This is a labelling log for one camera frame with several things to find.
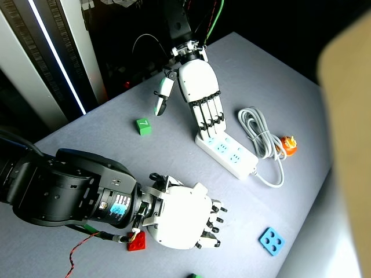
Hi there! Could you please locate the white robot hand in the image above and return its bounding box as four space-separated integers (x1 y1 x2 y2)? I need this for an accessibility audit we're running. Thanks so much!
153 59 228 140
147 173 228 250

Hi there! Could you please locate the red stud brick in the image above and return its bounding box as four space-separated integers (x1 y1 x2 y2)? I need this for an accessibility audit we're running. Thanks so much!
126 231 148 252

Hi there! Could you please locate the grey table cloth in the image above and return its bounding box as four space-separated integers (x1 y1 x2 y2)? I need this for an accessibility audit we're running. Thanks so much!
0 31 334 278

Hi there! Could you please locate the green cube number 7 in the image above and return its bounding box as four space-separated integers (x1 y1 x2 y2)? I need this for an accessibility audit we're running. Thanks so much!
135 118 153 136

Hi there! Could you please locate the blue four-hole block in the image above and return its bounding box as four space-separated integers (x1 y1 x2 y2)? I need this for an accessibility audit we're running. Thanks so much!
259 227 286 257

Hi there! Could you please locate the orange toy fruit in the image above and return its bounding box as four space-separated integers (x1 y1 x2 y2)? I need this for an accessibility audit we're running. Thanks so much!
279 135 299 156

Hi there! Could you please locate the white light strip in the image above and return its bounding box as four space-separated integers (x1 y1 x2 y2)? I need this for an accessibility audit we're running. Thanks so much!
27 0 87 116

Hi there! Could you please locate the blurred tan panel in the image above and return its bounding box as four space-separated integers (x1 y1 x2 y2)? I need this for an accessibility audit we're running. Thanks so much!
317 5 371 278

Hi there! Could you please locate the red-black wire of arm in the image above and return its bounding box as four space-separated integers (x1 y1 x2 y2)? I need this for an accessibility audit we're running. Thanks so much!
194 0 218 38
65 231 101 278

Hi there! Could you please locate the green cable of arm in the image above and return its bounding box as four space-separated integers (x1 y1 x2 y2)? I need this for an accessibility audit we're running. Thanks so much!
83 224 131 243
202 0 225 47

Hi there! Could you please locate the thin black cable loop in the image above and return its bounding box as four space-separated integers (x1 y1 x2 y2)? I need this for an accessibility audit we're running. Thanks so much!
132 34 170 58

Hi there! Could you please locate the grey power strip cable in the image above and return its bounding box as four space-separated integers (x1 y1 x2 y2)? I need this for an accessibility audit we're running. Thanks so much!
237 107 288 188

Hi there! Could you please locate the white metal frame column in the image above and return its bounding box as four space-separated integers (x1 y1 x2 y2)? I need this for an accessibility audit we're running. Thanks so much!
0 0 108 131

